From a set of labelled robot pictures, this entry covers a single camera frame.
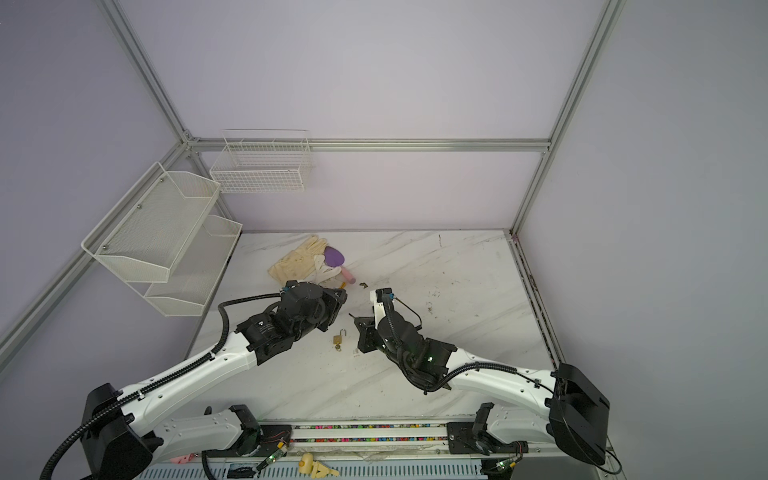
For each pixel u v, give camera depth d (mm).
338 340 907
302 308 561
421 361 573
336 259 1116
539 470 703
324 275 1063
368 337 652
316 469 687
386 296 656
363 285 1046
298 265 1110
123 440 372
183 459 702
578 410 408
